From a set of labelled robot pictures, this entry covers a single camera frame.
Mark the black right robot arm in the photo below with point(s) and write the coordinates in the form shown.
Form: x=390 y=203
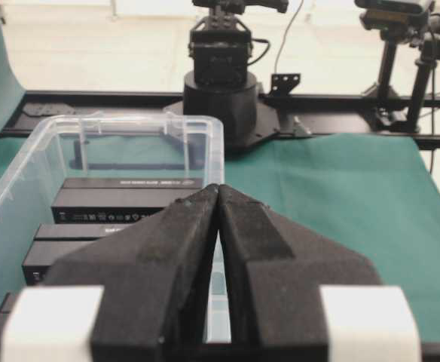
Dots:
x=220 y=84

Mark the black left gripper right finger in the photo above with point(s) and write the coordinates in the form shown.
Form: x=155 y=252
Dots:
x=295 y=295

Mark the clear plastic storage case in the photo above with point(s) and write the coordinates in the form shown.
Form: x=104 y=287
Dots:
x=32 y=170

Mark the black metal corner bracket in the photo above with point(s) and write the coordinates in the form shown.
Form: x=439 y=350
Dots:
x=283 y=83

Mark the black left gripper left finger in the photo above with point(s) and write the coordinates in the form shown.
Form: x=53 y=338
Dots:
x=131 y=296

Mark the black realsense d435i box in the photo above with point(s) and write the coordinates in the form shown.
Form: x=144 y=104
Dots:
x=118 y=200
x=6 y=307

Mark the black camera stand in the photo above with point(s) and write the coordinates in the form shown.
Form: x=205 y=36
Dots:
x=398 y=22
x=429 y=47

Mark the black RealSense D415 box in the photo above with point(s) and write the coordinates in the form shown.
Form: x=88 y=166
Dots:
x=53 y=241

